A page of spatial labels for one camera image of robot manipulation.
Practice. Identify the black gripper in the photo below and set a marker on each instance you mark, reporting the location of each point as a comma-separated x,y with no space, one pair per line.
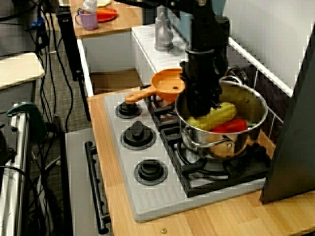
201,76

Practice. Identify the yellow toy corn cob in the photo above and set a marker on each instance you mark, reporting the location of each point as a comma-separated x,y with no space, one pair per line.
221,115

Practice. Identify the orange plastic pan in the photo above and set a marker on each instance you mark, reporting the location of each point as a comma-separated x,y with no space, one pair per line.
165,83

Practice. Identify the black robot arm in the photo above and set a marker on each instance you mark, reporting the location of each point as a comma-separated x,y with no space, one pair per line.
204,24

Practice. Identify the red toy pepper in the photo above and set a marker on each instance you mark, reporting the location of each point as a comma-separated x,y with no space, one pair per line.
233,125

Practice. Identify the black burner grate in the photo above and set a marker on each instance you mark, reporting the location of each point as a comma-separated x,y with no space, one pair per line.
160,115
197,189

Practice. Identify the stainless steel pot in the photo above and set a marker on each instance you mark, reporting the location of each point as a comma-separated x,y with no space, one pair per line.
233,147

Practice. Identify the black stove knob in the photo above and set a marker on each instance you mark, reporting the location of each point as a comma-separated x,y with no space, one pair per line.
138,135
150,170
128,109

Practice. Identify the grey toy faucet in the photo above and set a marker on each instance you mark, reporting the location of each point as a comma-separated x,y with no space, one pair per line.
163,34

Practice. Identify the black hood side panel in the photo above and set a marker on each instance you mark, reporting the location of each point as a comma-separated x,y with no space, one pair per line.
290,147

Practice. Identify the grey stove top panel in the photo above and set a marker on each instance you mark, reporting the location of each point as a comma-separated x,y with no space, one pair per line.
157,201

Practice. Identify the white sink basin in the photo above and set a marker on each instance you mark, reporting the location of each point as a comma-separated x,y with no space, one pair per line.
105,54

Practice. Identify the small wooden counter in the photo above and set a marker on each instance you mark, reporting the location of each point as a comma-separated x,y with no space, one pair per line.
118,27

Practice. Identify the wooden countertop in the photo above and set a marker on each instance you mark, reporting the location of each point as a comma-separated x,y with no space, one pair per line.
221,221

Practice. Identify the brass screw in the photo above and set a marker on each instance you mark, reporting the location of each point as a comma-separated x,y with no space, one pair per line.
163,230

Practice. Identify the red plate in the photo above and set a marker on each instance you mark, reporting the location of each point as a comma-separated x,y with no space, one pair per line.
105,14

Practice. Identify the purple plastic cup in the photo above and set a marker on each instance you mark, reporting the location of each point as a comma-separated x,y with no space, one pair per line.
88,20

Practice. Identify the white oven door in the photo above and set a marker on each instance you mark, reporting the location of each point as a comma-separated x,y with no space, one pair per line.
76,172

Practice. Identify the white item in cup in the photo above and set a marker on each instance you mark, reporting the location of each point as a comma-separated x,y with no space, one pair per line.
89,6

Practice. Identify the blue connector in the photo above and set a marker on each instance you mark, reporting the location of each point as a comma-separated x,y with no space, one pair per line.
38,23

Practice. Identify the beige board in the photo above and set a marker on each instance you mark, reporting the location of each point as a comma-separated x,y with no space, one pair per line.
17,68

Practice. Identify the black upright post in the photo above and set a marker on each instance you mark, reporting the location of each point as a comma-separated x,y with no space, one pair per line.
70,44

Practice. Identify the aluminium profile rail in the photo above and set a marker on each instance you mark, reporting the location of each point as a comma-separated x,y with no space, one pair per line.
21,172

